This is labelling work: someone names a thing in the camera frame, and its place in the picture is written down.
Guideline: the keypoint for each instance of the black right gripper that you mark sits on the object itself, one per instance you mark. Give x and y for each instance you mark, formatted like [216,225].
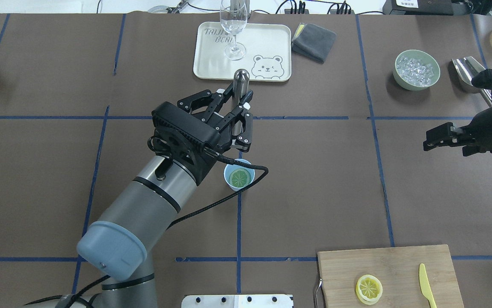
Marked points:
[487,123]

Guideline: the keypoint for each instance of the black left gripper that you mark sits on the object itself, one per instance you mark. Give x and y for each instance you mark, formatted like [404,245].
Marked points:
[222,121]

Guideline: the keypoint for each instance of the steel muddler black tip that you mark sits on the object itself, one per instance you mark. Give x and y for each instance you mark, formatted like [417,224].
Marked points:
[241,85]

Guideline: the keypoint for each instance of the lemon slice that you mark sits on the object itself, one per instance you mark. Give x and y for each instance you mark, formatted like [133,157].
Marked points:
[240,178]

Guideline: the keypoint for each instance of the yellow lemon half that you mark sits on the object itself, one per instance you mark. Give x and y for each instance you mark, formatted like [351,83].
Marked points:
[368,289]

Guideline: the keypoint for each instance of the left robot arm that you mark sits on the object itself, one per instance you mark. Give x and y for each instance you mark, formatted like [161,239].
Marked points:
[120,242]

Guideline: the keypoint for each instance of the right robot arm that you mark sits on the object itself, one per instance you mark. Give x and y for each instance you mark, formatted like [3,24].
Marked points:
[474,138]

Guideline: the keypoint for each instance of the light blue cup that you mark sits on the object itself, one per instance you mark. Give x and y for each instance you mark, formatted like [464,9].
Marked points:
[230,167]

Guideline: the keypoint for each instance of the steel ice scoop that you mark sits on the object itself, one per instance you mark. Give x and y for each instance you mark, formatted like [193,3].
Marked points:
[467,68]

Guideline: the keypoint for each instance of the green bowl of ice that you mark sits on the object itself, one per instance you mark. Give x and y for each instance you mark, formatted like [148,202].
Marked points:
[415,70]

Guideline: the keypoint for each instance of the white bear tray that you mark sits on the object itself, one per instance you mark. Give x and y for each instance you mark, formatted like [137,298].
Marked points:
[267,58]

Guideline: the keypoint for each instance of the clear wine glass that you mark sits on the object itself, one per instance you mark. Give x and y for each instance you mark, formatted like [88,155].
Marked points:
[233,19]

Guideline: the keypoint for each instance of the grey folded cloth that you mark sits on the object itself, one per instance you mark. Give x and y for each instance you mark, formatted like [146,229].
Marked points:
[313,42]

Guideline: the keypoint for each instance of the black device on desk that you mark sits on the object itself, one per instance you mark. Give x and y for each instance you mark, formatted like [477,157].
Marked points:
[437,7]

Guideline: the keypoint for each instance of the wooden cutting board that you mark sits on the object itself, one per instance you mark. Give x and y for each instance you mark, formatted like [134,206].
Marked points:
[397,270]

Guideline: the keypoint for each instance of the yellow plastic knife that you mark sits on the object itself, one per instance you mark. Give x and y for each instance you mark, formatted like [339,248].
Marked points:
[425,285]

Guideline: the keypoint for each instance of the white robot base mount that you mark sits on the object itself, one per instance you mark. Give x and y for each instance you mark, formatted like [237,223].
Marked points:
[238,301]

